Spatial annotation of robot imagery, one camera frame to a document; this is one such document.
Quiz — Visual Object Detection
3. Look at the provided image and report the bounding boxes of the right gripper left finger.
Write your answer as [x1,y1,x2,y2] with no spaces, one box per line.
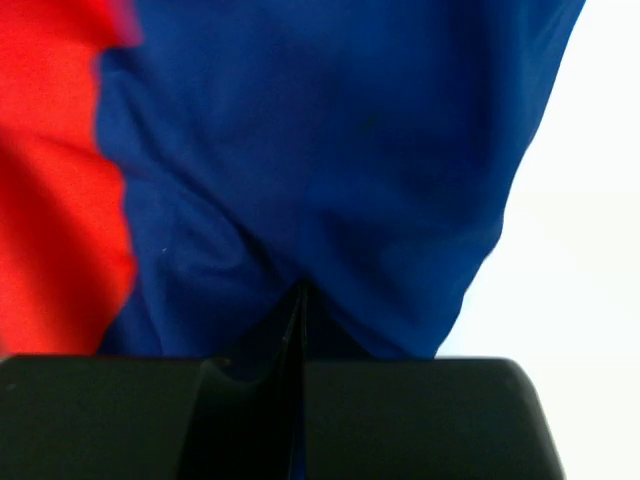
[1,287,303,479]

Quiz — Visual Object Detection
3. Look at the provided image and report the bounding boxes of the rainbow striped shorts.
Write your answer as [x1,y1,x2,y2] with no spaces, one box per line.
[1,1,583,361]

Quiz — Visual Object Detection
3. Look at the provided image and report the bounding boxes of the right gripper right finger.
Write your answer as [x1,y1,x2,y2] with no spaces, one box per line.
[298,289,566,480]

